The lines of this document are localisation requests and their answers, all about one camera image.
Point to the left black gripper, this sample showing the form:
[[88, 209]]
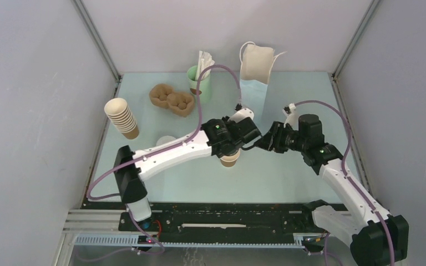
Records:
[[226, 121]]

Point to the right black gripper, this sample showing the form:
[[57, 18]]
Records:
[[272, 141]]

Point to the brown paper coffee cup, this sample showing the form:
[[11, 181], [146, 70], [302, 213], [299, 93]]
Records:
[[229, 161]]

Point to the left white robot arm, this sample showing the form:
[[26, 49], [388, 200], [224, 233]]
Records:
[[216, 137]]

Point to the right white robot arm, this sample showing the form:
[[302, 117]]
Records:
[[373, 235]]

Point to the green cup holder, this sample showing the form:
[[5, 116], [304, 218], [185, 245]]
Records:
[[204, 88]]

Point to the brown pulp cup carrier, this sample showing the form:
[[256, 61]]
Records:
[[179, 103]]

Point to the stack of white lids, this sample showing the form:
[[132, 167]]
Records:
[[164, 140]]

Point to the light blue paper bag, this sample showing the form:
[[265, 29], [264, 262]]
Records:
[[255, 71]]

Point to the white wrapped straws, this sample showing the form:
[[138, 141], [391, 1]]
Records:
[[204, 60]]

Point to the stack of brown paper cups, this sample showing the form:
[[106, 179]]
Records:
[[121, 116]]

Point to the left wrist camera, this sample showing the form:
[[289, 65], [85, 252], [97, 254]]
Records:
[[241, 113]]

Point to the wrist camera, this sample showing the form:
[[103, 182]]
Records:
[[241, 113], [291, 114]]

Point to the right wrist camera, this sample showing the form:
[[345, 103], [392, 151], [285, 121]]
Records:
[[291, 114]]

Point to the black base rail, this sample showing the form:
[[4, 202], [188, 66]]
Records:
[[230, 223]]

